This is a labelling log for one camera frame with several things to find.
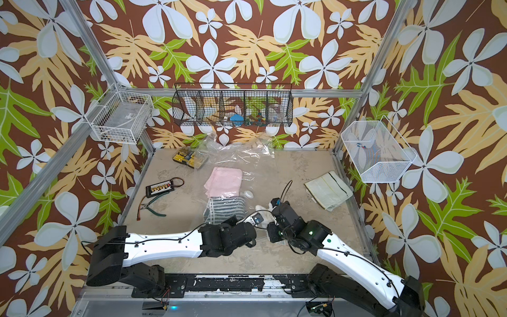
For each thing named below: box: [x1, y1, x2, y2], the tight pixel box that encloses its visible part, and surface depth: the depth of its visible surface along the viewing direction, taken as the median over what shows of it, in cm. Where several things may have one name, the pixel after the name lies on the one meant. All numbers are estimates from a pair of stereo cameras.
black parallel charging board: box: [145, 179, 175, 199], surface depth 103 cm
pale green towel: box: [303, 170, 354, 212], surface depth 101 cm
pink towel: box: [203, 167, 243, 198], surface depth 104 cm
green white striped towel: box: [203, 196, 246, 225], surface depth 92 cm
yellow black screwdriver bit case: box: [172, 145, 195, 170], surface depth 114 cm
